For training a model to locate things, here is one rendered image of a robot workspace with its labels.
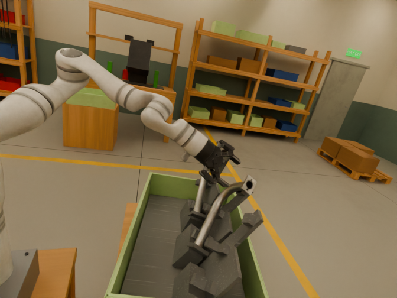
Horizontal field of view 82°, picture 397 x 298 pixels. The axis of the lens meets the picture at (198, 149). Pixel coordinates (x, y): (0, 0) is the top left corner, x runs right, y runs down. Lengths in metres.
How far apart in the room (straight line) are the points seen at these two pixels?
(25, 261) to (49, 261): 0.13
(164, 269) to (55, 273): 0.32
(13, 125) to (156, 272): 0.58
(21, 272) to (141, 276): 0.31
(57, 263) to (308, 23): 6.33
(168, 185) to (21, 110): 0.70
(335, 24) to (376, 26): 1.16
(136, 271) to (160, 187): 0.44
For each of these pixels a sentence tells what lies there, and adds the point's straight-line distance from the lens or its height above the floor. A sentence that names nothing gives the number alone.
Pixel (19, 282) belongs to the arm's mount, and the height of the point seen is 0.95.
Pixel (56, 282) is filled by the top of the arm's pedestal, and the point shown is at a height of 0.85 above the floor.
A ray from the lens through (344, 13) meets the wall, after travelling 7.04.
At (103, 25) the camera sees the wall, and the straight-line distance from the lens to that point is 5.51.
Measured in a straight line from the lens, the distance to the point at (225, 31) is 5.07.
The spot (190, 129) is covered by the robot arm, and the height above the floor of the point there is 1.30.
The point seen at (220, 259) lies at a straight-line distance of 0.75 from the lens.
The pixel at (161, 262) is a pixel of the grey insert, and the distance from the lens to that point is 0.87.
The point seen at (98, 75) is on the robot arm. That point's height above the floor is 1.40.
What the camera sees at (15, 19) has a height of 1.49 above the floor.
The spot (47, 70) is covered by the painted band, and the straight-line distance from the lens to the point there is 5.84.
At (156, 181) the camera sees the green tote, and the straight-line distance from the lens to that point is 1.13.
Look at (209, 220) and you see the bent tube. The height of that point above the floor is 1.00.
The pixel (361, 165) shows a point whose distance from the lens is 5.13.
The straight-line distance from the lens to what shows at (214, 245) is 0.73.
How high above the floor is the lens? 1.50
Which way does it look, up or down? 21 degrees down
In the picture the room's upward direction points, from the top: 12 degrees clockwise
